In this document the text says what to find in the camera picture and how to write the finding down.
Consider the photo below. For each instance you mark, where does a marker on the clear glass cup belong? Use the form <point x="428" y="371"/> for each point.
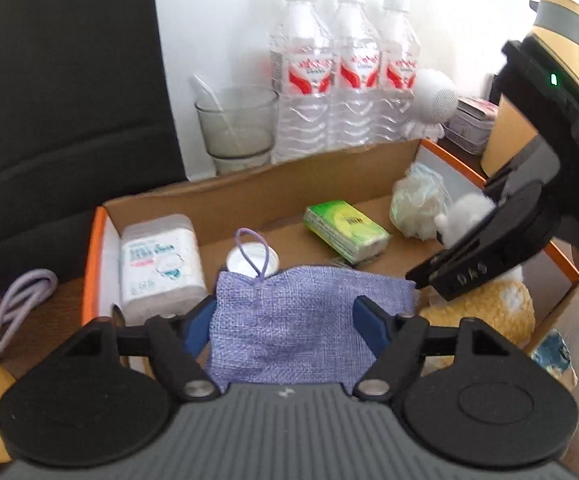
<point x="237" y="130"/>

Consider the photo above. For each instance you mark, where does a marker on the green tissue pack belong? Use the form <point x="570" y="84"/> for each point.
<point x="347" y="230"/>

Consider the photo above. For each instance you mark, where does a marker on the clear plastic bag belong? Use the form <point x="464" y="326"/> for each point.
<point x="419" y="200"/>

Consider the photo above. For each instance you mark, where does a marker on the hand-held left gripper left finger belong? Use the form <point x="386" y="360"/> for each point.
<point x="197" y="326"/>

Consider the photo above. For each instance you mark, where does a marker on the purple fabric pouch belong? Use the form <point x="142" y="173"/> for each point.
<point x="294" y="320"/>

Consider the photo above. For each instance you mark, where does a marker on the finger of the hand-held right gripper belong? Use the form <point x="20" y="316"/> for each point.
<point x="484" y="255"/>

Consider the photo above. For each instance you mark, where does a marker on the crumpled blue white wrapper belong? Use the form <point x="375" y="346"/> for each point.
<point x="554" y="357"/>

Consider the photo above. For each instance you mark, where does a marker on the small tin box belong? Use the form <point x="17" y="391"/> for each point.
<point x="472" y="122"/>

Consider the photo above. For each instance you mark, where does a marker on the white cotton swab container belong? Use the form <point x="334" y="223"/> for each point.
<point x="162" y="265"/>

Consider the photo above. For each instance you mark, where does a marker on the yellow and white plush toy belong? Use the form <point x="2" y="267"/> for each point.
<point x="489" y="305"/>

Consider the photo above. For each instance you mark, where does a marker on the white round speaker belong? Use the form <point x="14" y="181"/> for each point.
<point x="437" y="100"/>

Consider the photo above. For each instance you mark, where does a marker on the red cardboard box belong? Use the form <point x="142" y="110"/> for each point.
<point x="289" y="200"/>

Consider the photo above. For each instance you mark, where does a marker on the black paper bag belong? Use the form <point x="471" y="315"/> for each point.
<point x="59" y="85"/>

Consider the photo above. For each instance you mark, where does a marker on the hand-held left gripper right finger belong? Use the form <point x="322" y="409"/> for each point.
<point x="372" y="327"/>

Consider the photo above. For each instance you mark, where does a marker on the yellow thermos jug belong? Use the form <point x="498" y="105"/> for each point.
<point x="509" y="130"/>

